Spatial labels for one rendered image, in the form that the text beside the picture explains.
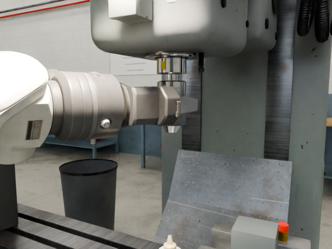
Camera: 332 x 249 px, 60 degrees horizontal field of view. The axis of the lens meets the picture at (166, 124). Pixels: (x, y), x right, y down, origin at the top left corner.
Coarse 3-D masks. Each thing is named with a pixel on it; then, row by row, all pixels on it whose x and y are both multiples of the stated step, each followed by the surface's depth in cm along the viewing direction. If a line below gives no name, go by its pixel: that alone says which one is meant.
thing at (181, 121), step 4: (176, 88) 44; (180, 88) 44; (184, 88) 45; (180, 92) 44; (184, 92) 45; (180, 116) 45; (184, 116) 46; (176, 120) 45; (180, 120) 45; (184, 120) 46; (176, 124) 45; (180, 124) 45; (184, 124) 46
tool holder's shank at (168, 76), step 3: (165, 75) 45; (168, 75) 45; (171, 75) 45; (174, 75) 45; (177, 75) 45; (165, 78) 45; (168, 78) 45; (171, 78) 45; (174, 78) 45; (177, 78) 45
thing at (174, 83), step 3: (159, 81) 45; (162, 81) 44; (165, 81) 44; (168, 81) 44; (171, 81) 44; (174, 81) 44; (177, 81) 44; (180, 81) 44; (183, 81) 45; (159, 84) 45; (162, 84) 44; (165, 84) 44; (168, 84) 44; (171, 84) 44; (174, 84) 44; (177, 84) 44; (180, 84) 44; (183, 84) 45
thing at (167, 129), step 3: (162, 126) 47; (165, 126) 46; (168, 126) 45; (171, 126) 45; (174, 126) 45; (177, 126) 46; (180, 126) 46; (165, 129) 46; (168, 129) 46; (171, 129) 46; (174, 129) 46; (177, 129) 46
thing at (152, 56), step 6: (144, 54) 45; (150, 54) 43; (156, 54) 42; (162, 54) 42; (168, 54) 41; (174, 54) 41; (180, 54) 42; (186, 54) 42; (192, 54) 43; (198, 54) 44; (156, 60) 49
